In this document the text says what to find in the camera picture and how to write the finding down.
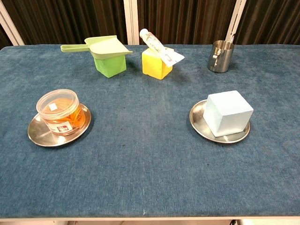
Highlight round steel plate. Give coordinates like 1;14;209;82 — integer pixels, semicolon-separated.
189;99;251;144
27;103;92;148

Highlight yellow foam cube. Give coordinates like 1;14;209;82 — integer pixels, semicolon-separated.
142;48;173;81

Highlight white toothpaste tube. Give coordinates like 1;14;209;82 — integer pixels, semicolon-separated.
139;28;185;66

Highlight green foam cube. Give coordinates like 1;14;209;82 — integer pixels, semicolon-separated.
93;53;127;79

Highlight blue velvet tablecloth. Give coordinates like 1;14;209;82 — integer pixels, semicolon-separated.
0;44;300;220

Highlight green plastic dustpan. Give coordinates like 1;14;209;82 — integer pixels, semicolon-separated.
60;35;133;60

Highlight stainless steel cup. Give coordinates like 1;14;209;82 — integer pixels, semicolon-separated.
207;40;235;73

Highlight dark pleated curtain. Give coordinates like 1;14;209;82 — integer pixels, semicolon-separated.
2;0;128;45
0;23;13;50
137;0;238;45
235;0;300;45

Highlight white frame post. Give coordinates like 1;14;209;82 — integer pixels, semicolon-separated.
123;0;139;45
226;0;247;45
0;2;25;46

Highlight clear jar with orange contents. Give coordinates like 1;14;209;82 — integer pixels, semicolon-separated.
36;89;83;136

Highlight light blue foam cube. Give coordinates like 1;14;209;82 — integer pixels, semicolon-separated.
202;90;254;138

